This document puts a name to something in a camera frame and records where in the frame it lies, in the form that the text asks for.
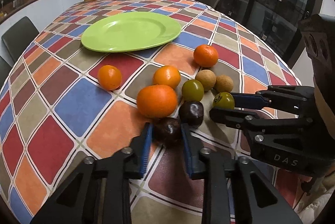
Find orange tangerine right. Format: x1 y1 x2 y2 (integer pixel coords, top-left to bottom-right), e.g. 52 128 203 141
193 44 219 68

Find green plum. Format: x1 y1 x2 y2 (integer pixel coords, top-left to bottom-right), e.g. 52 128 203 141
212 92 235 109
182 79 204 102

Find dark purple plum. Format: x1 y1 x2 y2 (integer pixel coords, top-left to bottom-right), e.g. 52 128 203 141
152 117 182 147
178 101 204 128

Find brown longan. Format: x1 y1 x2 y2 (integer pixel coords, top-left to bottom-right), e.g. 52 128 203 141
214 74 234 93
195 70 216 91

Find orange tangerine middle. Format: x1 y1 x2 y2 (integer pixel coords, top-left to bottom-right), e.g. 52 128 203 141
153 65 181 89

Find brown longan right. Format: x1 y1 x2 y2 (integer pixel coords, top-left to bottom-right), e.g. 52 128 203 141
214 74 234 93

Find white sideboard counter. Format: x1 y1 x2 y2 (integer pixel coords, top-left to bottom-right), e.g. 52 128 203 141
0 0 120 68

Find green plastic plate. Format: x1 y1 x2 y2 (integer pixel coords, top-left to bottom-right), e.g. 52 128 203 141
81 12 182 53

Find colourful checkered tablecloth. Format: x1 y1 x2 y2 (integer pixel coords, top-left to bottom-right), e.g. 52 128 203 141
1 0 299 223

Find dark chair left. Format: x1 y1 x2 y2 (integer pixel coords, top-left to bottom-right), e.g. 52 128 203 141
1 17 39 62

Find large orange tangerine front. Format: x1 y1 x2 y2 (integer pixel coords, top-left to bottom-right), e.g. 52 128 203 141
136 85 178 118

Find brown longan left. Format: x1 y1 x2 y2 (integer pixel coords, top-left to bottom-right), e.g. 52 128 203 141
195 70 216 91

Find orange tangerine left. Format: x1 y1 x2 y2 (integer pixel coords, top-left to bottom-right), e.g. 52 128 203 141
97 65 122 91

